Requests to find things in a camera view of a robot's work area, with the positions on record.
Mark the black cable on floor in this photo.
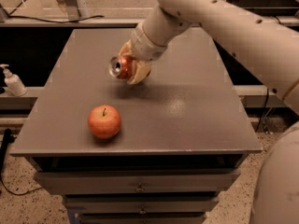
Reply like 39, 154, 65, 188
0, 128, 43, 196

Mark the grey drawer cabinet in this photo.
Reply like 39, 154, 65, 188
12, 28, 261, 224

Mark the white pump bottle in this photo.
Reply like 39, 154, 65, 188
0, 64, 27, 96

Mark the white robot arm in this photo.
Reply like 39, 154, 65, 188
120, 0, 299, 224

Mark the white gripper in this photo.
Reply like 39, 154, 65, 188
118, 22, 167, 85

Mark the red coke can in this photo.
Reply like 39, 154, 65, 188
109, 55, 135, 79

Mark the black cable on ledge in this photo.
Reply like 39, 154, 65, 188
8, 0, 105, 24

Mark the red apple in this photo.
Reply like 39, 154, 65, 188
88, 105, 121, 139

